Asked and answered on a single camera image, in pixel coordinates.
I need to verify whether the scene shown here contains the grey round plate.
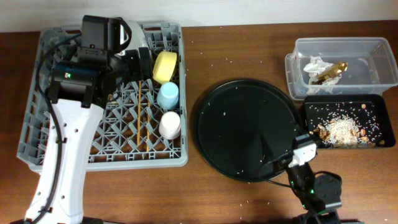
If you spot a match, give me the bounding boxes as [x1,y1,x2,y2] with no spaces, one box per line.
[119,20,149,56]

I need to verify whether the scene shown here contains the yellow plastic bowl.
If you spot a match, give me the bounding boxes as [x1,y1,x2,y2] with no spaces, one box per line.
[153,51,177,85]

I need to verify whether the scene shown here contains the light blue plastic cup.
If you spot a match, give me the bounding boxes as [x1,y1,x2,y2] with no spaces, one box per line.
[157,82,179,110]

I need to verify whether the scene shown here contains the rice and nut food scraps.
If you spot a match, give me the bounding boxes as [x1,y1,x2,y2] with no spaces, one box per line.
[305,101,387,148]

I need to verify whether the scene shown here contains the pink plastic cup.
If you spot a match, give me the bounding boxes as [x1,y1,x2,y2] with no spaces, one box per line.
[159,111,181,140]

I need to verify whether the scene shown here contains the white paper napkin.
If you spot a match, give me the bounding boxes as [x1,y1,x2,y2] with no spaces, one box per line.
[303,56,341,94]

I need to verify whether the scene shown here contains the gold snack wrapper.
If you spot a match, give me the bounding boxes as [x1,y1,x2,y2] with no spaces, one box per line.
[309,62,348,85]

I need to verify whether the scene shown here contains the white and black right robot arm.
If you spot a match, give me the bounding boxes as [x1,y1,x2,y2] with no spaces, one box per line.
[261,134,342,223]

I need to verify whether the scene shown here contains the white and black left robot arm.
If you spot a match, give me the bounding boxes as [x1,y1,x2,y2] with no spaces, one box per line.
[24,15,152,223]

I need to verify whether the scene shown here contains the grey plastic dishwasher rack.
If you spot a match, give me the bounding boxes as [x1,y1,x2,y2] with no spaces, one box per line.
[17,22,188,173]

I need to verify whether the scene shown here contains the black rectangular food-waste tray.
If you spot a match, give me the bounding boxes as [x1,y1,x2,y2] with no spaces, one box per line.
[303,95,396,149]

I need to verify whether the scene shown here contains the clear plastic waste bin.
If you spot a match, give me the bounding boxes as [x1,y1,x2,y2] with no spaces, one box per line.
[285,37,397,101]

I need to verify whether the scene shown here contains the round black serving tray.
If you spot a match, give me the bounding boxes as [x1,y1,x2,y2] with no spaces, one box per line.
[193,79,303,182]

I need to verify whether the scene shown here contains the black right camera cable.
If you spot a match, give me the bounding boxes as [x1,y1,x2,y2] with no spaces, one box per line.
[257,152,295,189]

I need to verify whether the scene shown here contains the black camera cable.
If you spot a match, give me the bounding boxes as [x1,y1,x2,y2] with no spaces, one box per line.
[257,152,295,189]
[30,32,83,224]

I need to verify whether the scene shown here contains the black left camera cable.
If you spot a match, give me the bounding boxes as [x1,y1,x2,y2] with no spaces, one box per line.
[30,32,83,224]

